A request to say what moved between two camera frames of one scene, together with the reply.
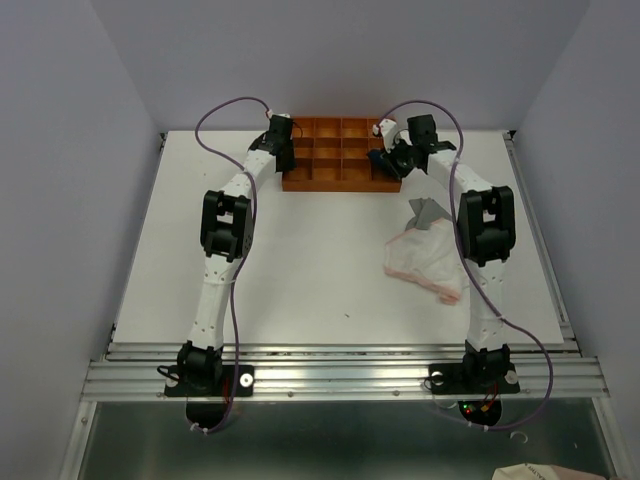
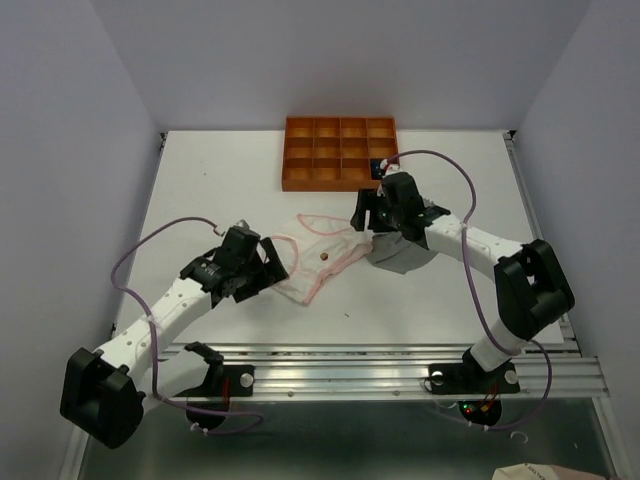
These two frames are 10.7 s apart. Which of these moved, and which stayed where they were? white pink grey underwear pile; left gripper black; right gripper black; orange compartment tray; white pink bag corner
Moved: right gripper black; left gripper black; white pink grey underwear pile
Stayed: white pink bag corner; orange compartment tray
